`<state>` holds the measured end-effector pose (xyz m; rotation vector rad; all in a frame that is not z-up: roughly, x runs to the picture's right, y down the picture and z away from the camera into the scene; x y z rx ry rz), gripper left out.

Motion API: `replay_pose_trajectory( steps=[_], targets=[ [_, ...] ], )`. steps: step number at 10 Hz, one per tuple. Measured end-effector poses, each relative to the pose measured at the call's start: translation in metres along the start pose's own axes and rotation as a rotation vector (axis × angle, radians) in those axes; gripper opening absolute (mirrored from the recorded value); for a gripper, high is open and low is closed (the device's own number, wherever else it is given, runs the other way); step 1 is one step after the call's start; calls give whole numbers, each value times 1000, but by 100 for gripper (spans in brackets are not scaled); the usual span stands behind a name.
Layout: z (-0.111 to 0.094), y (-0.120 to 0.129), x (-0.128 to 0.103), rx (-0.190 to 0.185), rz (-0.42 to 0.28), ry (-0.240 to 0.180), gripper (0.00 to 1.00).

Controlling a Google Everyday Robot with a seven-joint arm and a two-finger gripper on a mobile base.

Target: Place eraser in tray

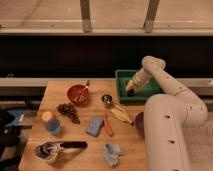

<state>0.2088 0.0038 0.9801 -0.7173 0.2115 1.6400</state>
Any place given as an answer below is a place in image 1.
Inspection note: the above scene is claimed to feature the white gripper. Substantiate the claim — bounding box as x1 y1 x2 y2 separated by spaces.
126 68 151 91

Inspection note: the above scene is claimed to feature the green plastic tray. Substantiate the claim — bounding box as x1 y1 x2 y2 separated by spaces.
115 70 163 104

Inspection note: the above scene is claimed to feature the dark brown eraser block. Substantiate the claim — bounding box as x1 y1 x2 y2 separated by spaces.
127 89 134 97

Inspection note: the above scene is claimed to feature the metal spoon in bowl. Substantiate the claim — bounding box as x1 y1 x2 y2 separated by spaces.
77 80 90 103

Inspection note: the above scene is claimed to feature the blue sponge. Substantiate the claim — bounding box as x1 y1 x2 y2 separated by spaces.
86 117 103 137

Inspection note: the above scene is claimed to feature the blue cup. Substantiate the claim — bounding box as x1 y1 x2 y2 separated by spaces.
45 119 61 135

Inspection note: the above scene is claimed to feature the blue crumpled cloth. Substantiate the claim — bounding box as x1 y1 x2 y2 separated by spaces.
103 143 124 167

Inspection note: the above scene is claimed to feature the orange carrot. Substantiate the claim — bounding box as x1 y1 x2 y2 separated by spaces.
104 114 113 137

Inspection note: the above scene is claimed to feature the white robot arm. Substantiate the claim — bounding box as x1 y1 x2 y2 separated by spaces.
126 56 208 171

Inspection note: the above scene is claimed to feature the yellow banana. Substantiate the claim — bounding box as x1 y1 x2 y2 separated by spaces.
110 104 134 125

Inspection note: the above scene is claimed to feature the small metal cup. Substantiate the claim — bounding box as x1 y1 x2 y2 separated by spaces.
101 94 112 105

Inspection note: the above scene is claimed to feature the white pot with black handle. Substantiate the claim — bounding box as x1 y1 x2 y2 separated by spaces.
34 141 88 164

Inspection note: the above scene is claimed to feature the orange round fruit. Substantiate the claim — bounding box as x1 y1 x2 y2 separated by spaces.
41 111 54 122

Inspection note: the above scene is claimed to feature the red bowl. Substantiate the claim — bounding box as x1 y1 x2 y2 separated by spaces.
67 84 89 105

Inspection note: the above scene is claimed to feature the dark grape bunch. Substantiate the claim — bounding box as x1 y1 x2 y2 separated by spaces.
57 103 80 124

